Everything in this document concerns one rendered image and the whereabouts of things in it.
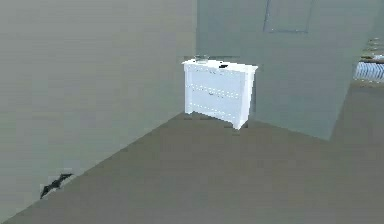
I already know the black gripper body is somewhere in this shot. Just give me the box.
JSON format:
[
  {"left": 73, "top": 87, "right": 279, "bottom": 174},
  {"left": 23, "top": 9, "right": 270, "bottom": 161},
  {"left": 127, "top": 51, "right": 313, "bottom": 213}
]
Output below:
[{"left": 39, "top": 172, "right": 75, "bottom": 200}]

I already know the blue white striped furniture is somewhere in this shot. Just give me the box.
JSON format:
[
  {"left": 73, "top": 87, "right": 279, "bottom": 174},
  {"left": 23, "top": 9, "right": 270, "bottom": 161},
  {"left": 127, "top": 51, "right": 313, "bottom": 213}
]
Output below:
[{"left": 353, "top": 61, "right": 384, "bottom": 83}]

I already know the white chest of drawers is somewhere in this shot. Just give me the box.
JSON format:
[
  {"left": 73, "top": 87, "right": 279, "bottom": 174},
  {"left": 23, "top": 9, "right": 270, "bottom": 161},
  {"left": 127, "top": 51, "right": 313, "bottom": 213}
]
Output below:
[{"left": 181, "top": 58, "right": 259, "bottom": 131}]

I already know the clear glass bowl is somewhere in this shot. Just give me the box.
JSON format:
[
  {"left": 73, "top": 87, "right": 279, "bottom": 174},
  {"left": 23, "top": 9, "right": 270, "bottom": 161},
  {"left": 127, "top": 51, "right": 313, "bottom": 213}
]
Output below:
[{"left": 194, "top": 54, "right": 211, "bottom": 65}]

